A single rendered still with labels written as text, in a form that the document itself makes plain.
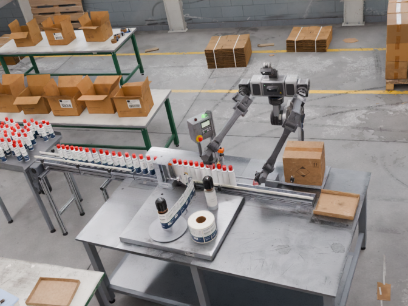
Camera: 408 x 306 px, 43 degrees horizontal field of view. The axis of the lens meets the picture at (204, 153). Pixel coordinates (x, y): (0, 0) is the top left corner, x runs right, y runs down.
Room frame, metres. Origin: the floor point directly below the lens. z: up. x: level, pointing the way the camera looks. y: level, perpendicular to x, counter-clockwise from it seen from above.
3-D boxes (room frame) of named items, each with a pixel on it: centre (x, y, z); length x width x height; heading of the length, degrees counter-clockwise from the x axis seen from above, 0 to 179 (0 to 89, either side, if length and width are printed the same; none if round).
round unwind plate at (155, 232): (3.07, 0.39, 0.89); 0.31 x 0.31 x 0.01
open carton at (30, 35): (8.24, 2.37, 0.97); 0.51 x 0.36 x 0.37; 158
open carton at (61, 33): (7.96, 1.82, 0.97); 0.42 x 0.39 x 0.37; 153
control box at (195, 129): (3.63, -0.01, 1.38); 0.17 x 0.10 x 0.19; 114
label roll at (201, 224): (2.93, 0.12, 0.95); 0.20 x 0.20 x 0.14
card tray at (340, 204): (2.99, -0.92, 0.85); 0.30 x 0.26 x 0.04; 59
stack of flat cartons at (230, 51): (7.74, -0.72, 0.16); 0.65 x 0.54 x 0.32; 70
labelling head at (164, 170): (3.64, 0.35, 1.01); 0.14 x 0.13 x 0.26; 59
